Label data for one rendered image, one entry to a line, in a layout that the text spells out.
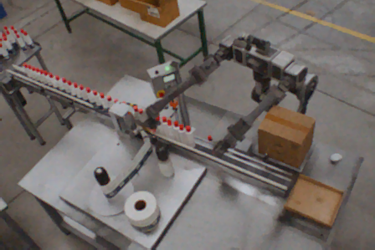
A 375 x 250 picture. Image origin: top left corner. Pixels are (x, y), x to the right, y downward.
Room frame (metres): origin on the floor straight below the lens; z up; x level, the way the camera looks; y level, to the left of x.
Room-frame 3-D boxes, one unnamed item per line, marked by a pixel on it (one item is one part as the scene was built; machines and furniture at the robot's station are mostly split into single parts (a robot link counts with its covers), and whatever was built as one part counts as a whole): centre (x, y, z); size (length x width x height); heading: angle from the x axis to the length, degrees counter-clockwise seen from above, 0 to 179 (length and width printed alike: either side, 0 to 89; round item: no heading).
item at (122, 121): (2.05, 0.47, 1.01); 0.14 x 0.13 x 0.26; 49
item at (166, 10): (3.71, 0.08, 0.97); 0.51 x 0.39 x 0.37; 134
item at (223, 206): (1.62, 0.12, 0.82); 2.10 x 1.31 x 0.02; 49
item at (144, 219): (1.30, 0.40, 0.95); 0.20 x 0.20 x 0.14
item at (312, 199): (1.20, -0.67, 0.85); 0.30 x 0.26 x 0.04; 49
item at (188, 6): (4.44, 0.55, 0.39); 2.20 x 0.80 x 0.78; 39
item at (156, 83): (1.98, 0.12, 1.38); 0.17 x 0.10 x 0.19; 105
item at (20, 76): (2.76, 1.16, 0.47); 1.17 x 0.38 x 0.94; 49
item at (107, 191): (1.51, 0.61, 1.04); 0.09 x 0.09 x 0.29
